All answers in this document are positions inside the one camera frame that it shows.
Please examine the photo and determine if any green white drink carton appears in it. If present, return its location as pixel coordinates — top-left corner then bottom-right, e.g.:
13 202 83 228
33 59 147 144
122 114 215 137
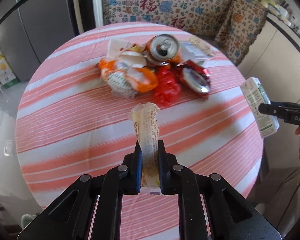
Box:
240 77 280 139

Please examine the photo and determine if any crushed red soda can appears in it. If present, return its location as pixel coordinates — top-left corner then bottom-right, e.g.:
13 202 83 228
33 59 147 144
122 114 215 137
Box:
174 60 211 98

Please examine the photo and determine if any clear plastic food box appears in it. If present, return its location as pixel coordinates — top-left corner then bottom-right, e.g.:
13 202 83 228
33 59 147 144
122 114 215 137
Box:
180 42 213 62

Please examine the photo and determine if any red plastic bag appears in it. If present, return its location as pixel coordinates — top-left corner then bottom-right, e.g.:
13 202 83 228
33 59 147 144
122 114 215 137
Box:
153 67 181 107

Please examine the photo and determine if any orange soda can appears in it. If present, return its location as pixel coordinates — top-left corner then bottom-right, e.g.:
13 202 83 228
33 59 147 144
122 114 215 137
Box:
142 34 181 66

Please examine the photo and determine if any beige printed paper wrapper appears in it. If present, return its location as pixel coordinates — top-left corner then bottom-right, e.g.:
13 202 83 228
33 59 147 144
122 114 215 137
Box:
129 102 161 195

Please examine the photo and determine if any orange white snack bag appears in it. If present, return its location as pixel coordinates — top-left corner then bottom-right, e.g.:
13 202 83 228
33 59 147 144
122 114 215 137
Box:
98 51 158 99

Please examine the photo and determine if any white red paper cup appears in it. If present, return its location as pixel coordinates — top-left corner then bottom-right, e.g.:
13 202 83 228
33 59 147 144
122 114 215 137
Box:
106 38 143 60

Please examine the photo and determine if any beige paper napkin pack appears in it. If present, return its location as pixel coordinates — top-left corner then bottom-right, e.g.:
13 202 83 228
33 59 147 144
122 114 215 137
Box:
189 35 215 56

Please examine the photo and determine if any pink striped tablecloth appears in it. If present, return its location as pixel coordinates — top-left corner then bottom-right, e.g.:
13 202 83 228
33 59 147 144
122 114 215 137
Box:
14 22 265 240

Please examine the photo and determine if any patterned fu character blanket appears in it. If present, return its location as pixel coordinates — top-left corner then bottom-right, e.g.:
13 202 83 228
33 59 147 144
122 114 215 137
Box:
103 0 268 66

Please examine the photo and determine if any yellow green cardboard box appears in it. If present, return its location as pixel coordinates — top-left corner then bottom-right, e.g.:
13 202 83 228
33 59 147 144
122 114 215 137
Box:
0 54 20 89

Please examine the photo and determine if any grey refrigerator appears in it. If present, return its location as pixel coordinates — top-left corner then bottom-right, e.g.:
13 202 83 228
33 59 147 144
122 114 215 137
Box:
0 0 79 81

